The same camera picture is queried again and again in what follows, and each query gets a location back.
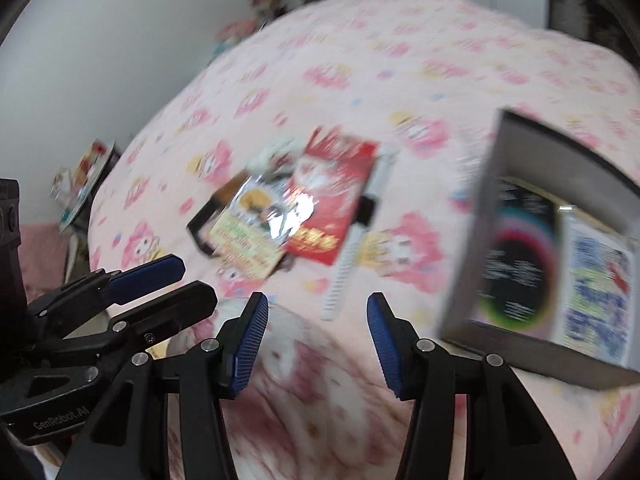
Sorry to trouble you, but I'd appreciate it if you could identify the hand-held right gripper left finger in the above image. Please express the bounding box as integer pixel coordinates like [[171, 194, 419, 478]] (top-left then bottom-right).
[[55, 291, 271, 480]]

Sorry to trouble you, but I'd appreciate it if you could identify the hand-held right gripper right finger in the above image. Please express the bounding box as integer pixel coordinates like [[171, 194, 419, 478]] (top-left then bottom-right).
[[366, 292, 576, 480]]

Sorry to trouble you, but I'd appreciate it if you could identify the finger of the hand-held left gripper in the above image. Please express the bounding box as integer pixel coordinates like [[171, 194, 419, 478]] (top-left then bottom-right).
[[27, 255, 187, 332], [30, 281, 218, 367]]

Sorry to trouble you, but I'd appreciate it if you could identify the small black box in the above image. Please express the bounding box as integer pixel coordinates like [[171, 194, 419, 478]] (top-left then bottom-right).
[[187, 180, 251, 258]]

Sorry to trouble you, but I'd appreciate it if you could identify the silvery snack packet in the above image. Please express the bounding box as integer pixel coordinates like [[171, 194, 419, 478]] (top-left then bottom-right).
[[207, 172, 321, 278]]

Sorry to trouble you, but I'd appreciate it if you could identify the red packet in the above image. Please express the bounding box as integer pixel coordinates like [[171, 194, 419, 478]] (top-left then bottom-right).
[[282, 127, 378, 267]]

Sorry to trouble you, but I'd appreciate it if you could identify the dark grey storage box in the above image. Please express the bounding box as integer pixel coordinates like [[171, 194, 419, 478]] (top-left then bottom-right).
[[437, 108, 640, 391]]

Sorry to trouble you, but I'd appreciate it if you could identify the pink cloth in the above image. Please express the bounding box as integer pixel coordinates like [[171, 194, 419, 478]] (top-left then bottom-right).
[[20, 222, 91, 303]]

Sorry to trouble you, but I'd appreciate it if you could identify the cluttered side shelf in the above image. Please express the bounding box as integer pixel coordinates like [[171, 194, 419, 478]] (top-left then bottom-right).
[[50, 140, 123, 233]]

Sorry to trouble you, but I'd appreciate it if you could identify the white smartwatch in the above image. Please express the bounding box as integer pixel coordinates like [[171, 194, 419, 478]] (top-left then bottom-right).
[[320, 147, 396, 322]]

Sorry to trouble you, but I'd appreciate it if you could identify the black book with colourful rings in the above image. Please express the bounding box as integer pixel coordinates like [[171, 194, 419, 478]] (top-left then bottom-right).
[[472, 177, 563, 333]]

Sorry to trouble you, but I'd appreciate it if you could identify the white plush toy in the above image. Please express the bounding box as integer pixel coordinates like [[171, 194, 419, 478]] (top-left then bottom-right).
[[247, 137, 306, 181]]

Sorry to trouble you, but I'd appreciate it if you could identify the cartoon printed packet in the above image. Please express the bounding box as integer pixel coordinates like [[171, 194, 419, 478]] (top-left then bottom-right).
[[550, 205, 633, 363]]

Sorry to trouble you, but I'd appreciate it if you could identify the pink printed blanket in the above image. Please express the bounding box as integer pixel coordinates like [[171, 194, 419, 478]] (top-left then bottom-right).
[[87, 0, 640, 480]]

